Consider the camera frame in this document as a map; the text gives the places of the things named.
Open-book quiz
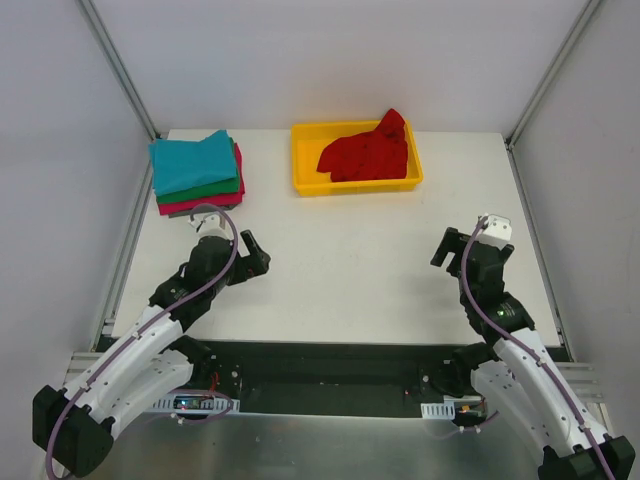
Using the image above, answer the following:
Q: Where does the folded magenta t shirt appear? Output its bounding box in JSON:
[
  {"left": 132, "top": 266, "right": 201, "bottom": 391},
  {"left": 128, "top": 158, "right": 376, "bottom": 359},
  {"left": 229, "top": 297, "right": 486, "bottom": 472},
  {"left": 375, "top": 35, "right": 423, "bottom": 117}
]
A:
[{"left": 158, "top": 143, "right": 247, "bottom": 217}]

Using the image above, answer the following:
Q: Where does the left aluminium frame post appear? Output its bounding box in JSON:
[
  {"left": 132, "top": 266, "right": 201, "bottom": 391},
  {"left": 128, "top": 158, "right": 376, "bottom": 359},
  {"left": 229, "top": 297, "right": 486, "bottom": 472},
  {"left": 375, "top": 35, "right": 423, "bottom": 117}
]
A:
[{"left": 75, "top": 0, "right": 160, "bottom": 140}]

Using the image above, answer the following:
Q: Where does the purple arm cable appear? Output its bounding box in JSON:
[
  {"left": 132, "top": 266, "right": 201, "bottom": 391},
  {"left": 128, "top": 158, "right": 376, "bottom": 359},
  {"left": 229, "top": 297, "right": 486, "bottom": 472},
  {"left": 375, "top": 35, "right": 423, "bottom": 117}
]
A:
[
  {"left": 460, "top": 215, "right": 620, "bottom": 480},
  {"left": 44, "top": 203, "right": 239, "bottom": 480}
]

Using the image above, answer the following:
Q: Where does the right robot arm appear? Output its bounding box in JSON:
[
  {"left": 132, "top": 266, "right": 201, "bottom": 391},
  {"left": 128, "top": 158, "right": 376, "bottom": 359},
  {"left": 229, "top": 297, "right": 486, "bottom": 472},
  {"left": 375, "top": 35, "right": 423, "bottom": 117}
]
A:
[{"left": 431, "top": 216, "right": 636, "bottom": 479}]

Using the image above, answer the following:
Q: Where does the aluminium frame post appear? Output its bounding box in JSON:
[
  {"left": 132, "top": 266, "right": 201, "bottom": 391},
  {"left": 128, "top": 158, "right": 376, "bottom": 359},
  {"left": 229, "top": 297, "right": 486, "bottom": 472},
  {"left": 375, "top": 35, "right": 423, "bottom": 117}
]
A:
[
  {"left": 75, "top": 0, "right": 160, "bottom": 140},
  {"left": 505, "top": 0, "right": 606, "bottom": 151}
]

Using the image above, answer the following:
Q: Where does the aluminium front rail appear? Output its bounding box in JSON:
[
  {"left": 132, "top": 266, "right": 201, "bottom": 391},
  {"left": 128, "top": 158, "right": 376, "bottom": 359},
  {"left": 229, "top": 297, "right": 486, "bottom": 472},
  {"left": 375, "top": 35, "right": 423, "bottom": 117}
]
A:
[{"left": 63, "top": 352, "right": 604, "bottom": 403}]

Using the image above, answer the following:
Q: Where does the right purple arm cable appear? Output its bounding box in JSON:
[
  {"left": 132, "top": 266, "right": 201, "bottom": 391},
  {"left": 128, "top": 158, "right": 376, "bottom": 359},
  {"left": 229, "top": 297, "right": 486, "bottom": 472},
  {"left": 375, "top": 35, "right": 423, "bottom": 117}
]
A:
[{"left": 460, "top": 215, "right": 620, "bottom": 480}]

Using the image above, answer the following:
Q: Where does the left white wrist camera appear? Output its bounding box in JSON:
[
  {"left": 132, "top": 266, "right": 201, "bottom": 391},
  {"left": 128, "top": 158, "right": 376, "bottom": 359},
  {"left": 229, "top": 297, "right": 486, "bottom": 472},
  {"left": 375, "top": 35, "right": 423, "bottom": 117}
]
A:
[{"left": 189, "top": 212, "right": 233, "bottom": 239}]

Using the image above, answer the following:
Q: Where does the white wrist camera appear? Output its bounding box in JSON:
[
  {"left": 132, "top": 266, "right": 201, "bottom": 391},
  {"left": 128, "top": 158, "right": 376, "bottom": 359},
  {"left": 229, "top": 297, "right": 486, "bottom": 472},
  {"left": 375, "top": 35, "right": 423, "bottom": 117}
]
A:
[
  {"left": 189, "top": 212, "right": 233, "bottom": 239},
  {"left": 477, "top": 214, "right": 513, "bottom": 250}
]

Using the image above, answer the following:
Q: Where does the right white cable duct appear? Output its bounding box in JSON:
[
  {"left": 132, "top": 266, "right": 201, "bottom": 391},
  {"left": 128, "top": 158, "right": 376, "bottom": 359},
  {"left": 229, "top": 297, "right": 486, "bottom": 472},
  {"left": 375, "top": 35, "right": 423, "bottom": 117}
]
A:
[{"left": 420, "top": 401, "right": 456, "bottom": 421}]

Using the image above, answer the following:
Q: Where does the white cable duct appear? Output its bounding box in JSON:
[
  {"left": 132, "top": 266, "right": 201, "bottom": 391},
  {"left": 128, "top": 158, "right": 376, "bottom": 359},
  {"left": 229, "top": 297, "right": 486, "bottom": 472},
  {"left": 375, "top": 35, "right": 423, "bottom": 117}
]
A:
[
  {"left": 420, "top": 401, "right": 456, "bottom": 421},
  {"left": 147, "top": 394, "right": 240, "bottom": 415}
]

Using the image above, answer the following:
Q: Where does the yellow plastic bin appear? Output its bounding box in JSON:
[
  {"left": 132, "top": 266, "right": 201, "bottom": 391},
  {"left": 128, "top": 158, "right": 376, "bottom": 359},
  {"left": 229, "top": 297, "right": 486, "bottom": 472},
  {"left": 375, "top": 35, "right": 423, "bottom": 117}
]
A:
[{"left": 290, "top": 120, "right": 424, "bottom": 197}]

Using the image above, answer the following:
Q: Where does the folded green t shirt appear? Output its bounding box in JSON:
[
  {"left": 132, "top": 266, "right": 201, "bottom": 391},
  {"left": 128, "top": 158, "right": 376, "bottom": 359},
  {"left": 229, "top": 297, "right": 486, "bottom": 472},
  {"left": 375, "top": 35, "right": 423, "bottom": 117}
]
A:
[{"left": 156, "top": 139, "right": 244, "bottom": 204}]

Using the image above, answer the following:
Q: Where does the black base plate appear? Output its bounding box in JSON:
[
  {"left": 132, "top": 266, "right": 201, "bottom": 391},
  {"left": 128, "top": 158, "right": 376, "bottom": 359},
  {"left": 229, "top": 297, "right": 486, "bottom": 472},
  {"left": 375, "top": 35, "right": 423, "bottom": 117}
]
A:
[{"left": 184, "top": 340, "right": 476, "bottom": 418}]

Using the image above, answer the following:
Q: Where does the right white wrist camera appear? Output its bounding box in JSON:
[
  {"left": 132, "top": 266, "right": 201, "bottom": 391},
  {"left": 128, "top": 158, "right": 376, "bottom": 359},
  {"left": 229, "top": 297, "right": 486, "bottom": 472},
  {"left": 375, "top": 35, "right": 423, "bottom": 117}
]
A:
[{"left": 477, "top": 214, "right": 513, "bottom": 250}]

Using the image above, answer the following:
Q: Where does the left white cable duct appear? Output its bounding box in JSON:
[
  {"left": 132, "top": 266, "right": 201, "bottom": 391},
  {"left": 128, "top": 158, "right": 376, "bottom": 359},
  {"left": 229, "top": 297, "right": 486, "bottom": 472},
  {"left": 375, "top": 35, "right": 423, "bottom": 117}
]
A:
[{"left": 147, "top": 394, "right": 240, "bottom": 415}]

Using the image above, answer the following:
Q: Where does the folded teal t shirt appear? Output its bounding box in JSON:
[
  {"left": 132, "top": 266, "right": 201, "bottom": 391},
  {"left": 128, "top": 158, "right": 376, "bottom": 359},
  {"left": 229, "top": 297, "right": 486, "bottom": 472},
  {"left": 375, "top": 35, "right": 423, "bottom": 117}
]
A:
[{"left": 148, "top": 130, "right": 238, "bottom": 196}]

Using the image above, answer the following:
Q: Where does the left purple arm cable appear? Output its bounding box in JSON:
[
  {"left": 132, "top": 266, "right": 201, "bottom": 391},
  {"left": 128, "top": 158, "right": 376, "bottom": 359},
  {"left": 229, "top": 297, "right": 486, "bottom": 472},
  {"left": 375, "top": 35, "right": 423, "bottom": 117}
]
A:
[{"left": 44, "top": 203, "right": 239, "bottom": 480}]

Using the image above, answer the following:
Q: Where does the red t shirt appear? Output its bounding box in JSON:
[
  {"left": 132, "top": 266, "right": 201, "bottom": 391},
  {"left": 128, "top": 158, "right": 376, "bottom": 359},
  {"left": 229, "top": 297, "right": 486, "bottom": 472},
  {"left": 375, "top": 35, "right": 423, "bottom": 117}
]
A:
[{"left": 316, "top": 109, "right": 409, "bottom": 182}]

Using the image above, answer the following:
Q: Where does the right aluminium frame post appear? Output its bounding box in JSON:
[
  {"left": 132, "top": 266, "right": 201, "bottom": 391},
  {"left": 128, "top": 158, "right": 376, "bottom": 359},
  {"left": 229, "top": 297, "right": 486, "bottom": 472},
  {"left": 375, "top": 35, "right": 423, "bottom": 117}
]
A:
[{"left": 505, "top": 0, "right": 606, "bottom": 151}]

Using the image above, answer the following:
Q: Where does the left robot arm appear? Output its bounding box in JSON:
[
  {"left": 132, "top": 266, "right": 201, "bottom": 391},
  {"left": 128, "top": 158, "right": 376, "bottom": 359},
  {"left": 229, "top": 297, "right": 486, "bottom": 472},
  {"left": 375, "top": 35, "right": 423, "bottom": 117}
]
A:
[{"left": 32, "top": 230, "right": 270, "bottom": 479}]

